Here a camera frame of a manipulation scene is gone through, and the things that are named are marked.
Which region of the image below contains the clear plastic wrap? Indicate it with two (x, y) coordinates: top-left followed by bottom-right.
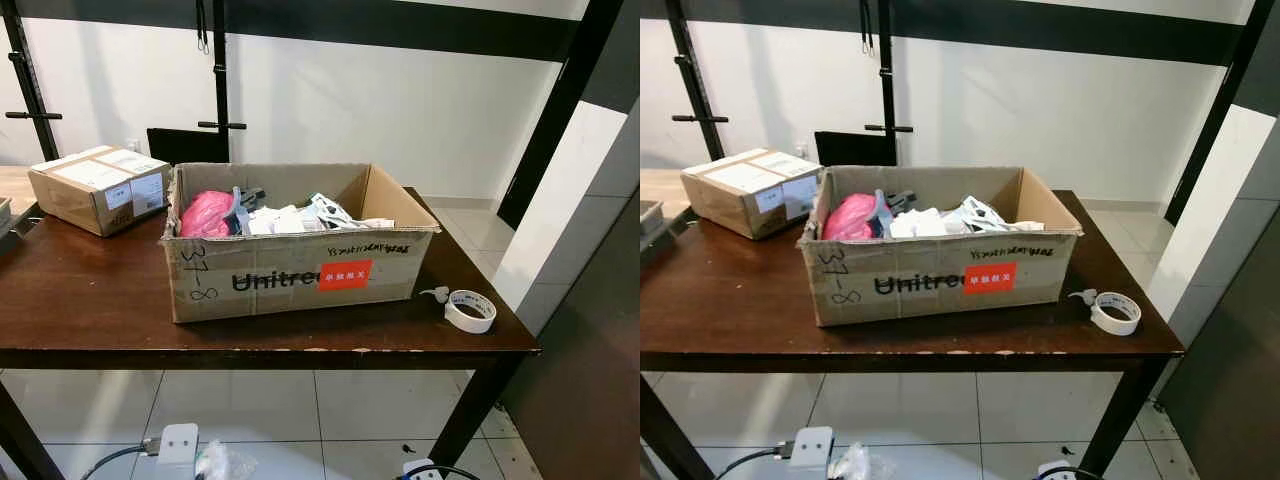
(830, 442), (886, 480)
(195, 440), (259, 480)

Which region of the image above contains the white packaging trash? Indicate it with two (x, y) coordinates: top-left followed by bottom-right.
(245, 192), (396, 236)
(890, 195), (1041, 239)

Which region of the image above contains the light wooden table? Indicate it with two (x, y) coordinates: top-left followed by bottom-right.
(640, 168), (696, 216)
(0, 165), (41, 216)

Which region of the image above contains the small labelled cardboard box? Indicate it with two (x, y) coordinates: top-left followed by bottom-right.
(680, 148), (823, 241)
(28, 145), (173, 238)

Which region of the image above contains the dark brown wooden table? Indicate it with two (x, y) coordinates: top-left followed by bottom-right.
(0, 188), (541, 480)
(640, 190), (1186, 480)

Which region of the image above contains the black metal stand pole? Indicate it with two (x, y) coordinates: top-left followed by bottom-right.
(862, 0), (913, 168)
(0, 0), (63, 161)
(195, 0), (248, 166)
(665, 0), (729, 164)

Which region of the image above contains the black slanted beam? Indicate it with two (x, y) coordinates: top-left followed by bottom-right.
(1165, 0), (1280, 226)
(497, 0), (626, 231)

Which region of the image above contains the white tape roll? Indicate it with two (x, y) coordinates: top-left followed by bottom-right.
(420, 287), (498, 334)
(1068, 289), (1142, 337)

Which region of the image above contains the pink plastic bag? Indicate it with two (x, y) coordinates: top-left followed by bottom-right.
(178, 190), (233, 239)
(822, 193), (879, 242)

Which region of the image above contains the black flat panel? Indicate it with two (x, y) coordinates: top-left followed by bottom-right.
(147, 127), (231, 166)
(814, 131), (898, 168)

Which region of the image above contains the dark grey plastic piece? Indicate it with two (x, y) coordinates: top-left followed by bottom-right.
(872, 189), (916, 239)
(228, 186), (266, 236)

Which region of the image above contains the large open cardboard box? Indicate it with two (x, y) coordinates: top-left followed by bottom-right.
(797, 165), (1084, 328)
(160, 162), (441, 324)

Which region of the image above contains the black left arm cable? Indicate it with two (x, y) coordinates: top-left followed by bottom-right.
(80, 443), (161, 480)
(715, 447), (796, 480)

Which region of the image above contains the light grey left wrist camera mount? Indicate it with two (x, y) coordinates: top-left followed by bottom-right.
(788, 427), (836, 471)
(155, 423), (201, 469)

